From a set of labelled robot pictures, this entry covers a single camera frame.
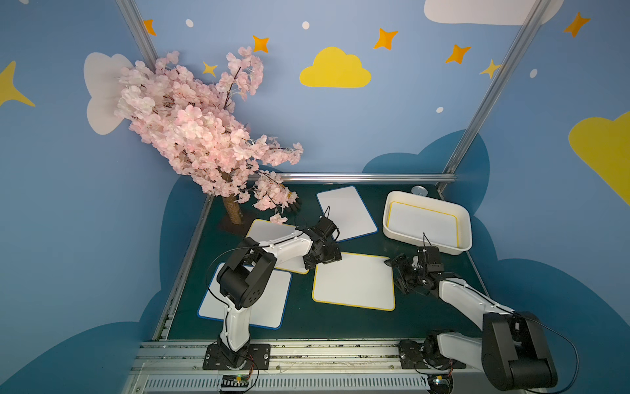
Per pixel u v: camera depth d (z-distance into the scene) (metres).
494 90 0.87
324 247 0.85
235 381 0.73
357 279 0.92
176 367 0.74
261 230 1.04
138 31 0.72
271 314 0.83
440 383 0.73
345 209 1.13
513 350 0.42
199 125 0.56
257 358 0.74
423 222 1.10
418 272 0.77
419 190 1.15
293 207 1.10
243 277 0.50
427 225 1.09
